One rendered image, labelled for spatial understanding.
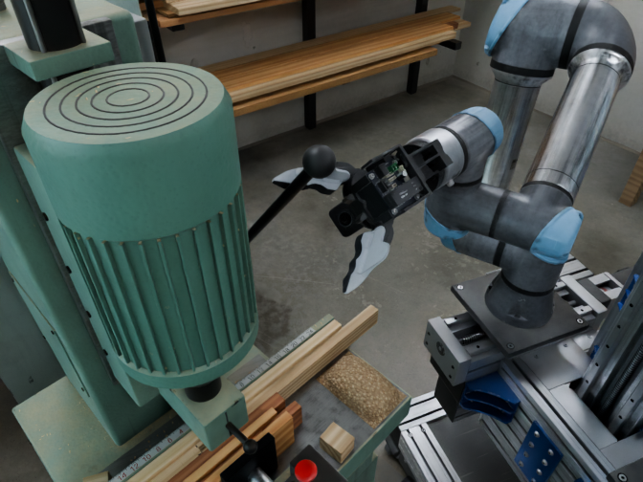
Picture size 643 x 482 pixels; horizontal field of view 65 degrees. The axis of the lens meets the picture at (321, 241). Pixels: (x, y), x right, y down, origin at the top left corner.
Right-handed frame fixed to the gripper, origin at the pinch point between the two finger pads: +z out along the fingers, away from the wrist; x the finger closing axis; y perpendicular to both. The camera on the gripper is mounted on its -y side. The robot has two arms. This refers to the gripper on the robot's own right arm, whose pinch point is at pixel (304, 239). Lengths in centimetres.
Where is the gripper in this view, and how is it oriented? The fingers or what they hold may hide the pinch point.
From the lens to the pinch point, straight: 57.2
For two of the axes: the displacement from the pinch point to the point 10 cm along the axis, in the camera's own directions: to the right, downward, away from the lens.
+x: 5.4, 8.4, -0.1
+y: 4.5, -3.0, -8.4
